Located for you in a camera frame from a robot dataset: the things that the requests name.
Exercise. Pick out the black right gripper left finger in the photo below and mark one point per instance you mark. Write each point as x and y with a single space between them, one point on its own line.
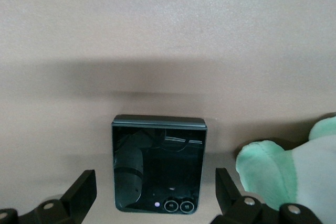
78 197

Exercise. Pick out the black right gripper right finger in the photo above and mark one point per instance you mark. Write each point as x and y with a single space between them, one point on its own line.
231 200

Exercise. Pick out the black flip phone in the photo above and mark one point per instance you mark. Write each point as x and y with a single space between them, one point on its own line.
170 169

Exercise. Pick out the green plush dinosaur toy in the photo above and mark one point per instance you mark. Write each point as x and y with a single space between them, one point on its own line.
262 169

